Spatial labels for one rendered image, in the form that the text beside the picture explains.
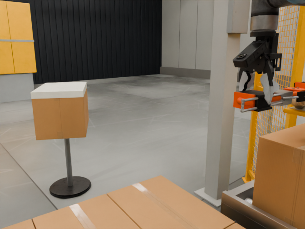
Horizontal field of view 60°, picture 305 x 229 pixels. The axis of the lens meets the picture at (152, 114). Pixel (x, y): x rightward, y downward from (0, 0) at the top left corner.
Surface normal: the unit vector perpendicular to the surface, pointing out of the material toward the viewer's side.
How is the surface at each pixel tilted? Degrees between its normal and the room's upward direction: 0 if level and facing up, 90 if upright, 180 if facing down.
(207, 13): 90
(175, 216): 0
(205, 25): 90
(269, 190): 90
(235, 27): 90
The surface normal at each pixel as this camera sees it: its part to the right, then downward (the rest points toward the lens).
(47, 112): 0.18, 0.24
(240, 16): 0.57, 0.20
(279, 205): -0.83, 0.14
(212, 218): 0.00, -0.97
